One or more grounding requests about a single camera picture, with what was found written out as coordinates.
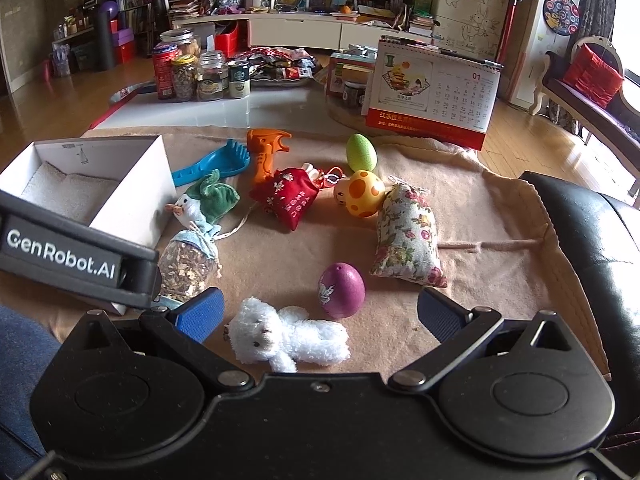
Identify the tray of wrapped snacks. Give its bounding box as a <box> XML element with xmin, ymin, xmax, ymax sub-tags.
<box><xmin>247</xmin><ymin>47</ymin><xmax>321</xmax><ymax>87</ymax></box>

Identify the yellow orange-spotted mushroom toy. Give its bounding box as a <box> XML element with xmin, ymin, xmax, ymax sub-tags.
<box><xmin>333</xmin><ymin>170</ymin><xmax>387</xmax><ymax>219</ymax></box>

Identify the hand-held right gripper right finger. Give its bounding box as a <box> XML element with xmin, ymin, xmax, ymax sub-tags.
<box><xmin>387</xmin><ymin>287</ymin><xmax>576</xmax><ymax>394</ymax></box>

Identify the white padded box liner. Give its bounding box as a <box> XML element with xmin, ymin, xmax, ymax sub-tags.
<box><xmin>20</xmin><ymin>160</ymin><xmax>121</xmax><ymax>226</ymax></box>

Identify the red-base desk calendar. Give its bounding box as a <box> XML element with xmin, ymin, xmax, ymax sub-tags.
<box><xmin>364</xmin><ymin>36</ymin><xmax>503</xmax><ymax>151</ymax></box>

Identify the black leather chair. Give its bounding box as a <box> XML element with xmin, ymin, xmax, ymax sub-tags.
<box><xmin>520</xmin><ymin>171</ymin><xmax>640</xmax><ymax>441</ymax></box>

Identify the mesh sachet of dried herbs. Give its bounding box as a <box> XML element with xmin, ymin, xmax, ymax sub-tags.
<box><xmin>155</xmin><ymin>222</ymin><xmax>223</xmax><ymax>307</ymax></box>

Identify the stack of books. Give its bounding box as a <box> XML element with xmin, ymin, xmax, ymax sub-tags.
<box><xmin>407</xmin><ymin>12</ymin><xmax>436</xmax><ymax>37</ymax></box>

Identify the white cardboard box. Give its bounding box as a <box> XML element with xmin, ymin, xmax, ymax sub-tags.
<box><xmin>0</xmin><ymin>134</ymin><xmax>178</xmax><ymax>317</ymax></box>

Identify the purple toy egg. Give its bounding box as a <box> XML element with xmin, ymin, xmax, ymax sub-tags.
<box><xmin>318</xmin><ymin>262</ymin><xmax>366</xmax><ymax>320</ymax></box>

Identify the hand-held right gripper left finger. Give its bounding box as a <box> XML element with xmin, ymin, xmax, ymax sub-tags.
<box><xmin>75</xmin><ymin>287</ymin><xmax>256</xmax><ymax>392</ymax></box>

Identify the red storage bin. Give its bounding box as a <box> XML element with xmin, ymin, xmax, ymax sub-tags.
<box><xmin>215</xmin><ymin>27</ymin><xmax>251</xmax><ymax>58</ymax></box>

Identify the red cushion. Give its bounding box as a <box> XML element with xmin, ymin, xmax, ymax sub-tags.
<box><xmin>562</xmin><ymin>45</ymin><xmax>626</xmax><ymax>108</ymax></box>

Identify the black cylinder appliance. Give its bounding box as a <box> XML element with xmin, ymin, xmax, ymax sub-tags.
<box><xmin>95</xmin><ymin>10</ymin><xmax>118</xmax><ymax>72</ymax></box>

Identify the red embroidered drawstring pouch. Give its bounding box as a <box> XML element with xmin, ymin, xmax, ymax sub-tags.
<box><xmin>249</xmin><ymin>162</ymin><xmax>346</xmax><ymax>233</ymax></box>

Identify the green crackled toy egg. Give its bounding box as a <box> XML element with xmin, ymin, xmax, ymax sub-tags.
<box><xmin>346</xmin><ymin>133</ymin><xmax>378</xmax><ymax>173</ymax></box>

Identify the carved wooden chaise sofa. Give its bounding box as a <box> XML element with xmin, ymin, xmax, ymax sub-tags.
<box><xmin>530</xmin><ymin>37</ymin><xmax>640</xmax><ymax>171</ymax></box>

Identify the floral fabric drawstring pouch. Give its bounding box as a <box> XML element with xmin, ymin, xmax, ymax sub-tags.
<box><xmin>370</xmin><ymin>176</ymin><xmax>449</xmax><ymax>289</ymax></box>

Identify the white low cabinet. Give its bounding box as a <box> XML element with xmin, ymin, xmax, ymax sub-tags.
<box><xmin>172</xmin><ymin>12</ymin><xmax>436</xmax><ymax>53</ymax></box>

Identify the orange plastic toy drill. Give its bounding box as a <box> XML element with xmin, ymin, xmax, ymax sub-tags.
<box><xmin>246</xmin><ymin>129</ymin><xmax>293</xmax><ymax>185</ymax></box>

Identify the person's blue jeans leg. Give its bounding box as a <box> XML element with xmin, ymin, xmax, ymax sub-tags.
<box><xmin>0</xmin><ymin>305</ymin><xmax>66</xmax><ymax>480</ymax></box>

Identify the glass-lid jar of tea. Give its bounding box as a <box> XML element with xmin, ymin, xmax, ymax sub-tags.
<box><xmin>197</xmin><ymin>51</ymin><xmax>227</xmax><ymax>102</ymax></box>

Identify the red stick vacuum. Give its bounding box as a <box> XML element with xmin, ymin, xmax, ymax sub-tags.
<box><xmin>495</xmin><ymin>0</ymin><xmax>530</xmax><ymax>61</ymax></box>

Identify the printed carton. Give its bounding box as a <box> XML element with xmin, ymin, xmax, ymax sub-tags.
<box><xmin>327</xmin><ymin>52</ymin><xmax>378</xmax><ymax>111</ymax></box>

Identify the white plush teddy bear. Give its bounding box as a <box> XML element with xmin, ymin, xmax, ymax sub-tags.
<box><xmin>223</xmin><ymin>296</ymin><xmax>351</xmax><ymax>373</ymax></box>

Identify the white cabinet with bunny drawings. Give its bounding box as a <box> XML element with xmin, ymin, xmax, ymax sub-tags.
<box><xmin>432</xmin><ymin>0</ymin><xmax>516</xmax><ymax>61</ymax></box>

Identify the large jar of nuts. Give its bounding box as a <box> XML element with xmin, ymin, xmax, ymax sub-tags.
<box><xmin>160</xmin><ymin>29</ymin><xmax>202</xmax><ymax>58</ymax></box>

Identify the beige blanket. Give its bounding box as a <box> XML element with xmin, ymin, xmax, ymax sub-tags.
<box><xmin>0</xmin><ymin>125</ymin><xmax>613</xmax><ymax>381</ymax></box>

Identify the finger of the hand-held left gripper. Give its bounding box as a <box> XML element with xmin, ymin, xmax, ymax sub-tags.
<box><xmin>122</xmin><ymin>249</ymin><xmax>162</xmax><ymax>310</ymax></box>

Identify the round dartboard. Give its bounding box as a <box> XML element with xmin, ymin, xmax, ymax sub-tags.
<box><xmin>542</xmin><ymin>0</ymin><xmax>581</xmax><ymax>36</ymax></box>

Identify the gold-lid jar of dried herbs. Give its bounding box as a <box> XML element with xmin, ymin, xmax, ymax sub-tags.
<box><xmin>171</xmin><ymin>54</ymin><xmax>199</xmax><ymax>102</ymax></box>

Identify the blue plastic toy rake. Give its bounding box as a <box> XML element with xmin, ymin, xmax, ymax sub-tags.
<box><xmin>171</xmin><ymin>139</ymin><xmax>251</xmax><ymax>188</ymax></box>

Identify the cluttered bookshelf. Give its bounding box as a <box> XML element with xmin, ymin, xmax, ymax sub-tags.
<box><xmin>52</xmin><ymin>0</ymin><xmax>168</xmax><ymax>73</ymax></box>

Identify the white green-label can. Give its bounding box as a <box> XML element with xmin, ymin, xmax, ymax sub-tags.
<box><xmin>227</xmin><ymin>59</ymin><xmax>251</xmax><ymax>98</ymax></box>

